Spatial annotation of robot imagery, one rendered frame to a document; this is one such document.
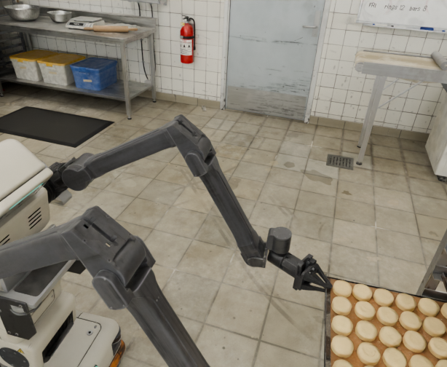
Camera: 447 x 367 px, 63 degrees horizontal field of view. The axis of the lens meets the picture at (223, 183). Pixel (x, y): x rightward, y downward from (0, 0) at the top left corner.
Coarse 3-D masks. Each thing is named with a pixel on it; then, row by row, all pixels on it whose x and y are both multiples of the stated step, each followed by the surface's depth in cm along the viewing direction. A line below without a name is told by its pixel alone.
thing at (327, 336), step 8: (344, 280) 106; (328, 288) 103; (384, 288) 104; (328, 296) 101; (416, 296) 102; (328, 304) 99; (328, 312) 96; (328, 320) 94; (328, 328) 92; (328, 336) 90; (328, 344) 88; (328, 352) 86; (328, 360) 85
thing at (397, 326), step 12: (372, 288) 104; (372, 300) 100; (420, 312) 98; (396, 324) 94; (444, 324) 95; (348, 336) 90; (432, 336) 92; (444, 336) 92; (384, 348) 88; (396, 348) 88; (348, 360) 85; (408, 360) 86; (432, 360) 86
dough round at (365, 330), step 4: (360, 320) 92; (364, 320) 92; (360, 324) 91; (364, 324) 91; (368, 324) 91; (372, 324) 91; (356, 328) 91; (360, 328) 90; (364, 328) 90; (368, 328) 90; (372, 328) 90; (356, 332) 91; (360, 332) 89; (364, 332) 89; (368, 332) 89; (372, 332) 89; (376, 332) 90; (360, 336) 89; (364, 336) 89; (368, 336) 88; (372, 336) 89; (364, 340) 89; (368, 340) 89; (372, 340) 89
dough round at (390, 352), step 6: (390, 348) 86; (384, 354) 85; (390, 354) 85; (396, 354) 85; (402, 354) 85; (384, 360) 84; (390, 360) 83; (396, 360) 83; (402, 360) 83; (390, 366) 83; (396, 366) 82; (402, 366) 82
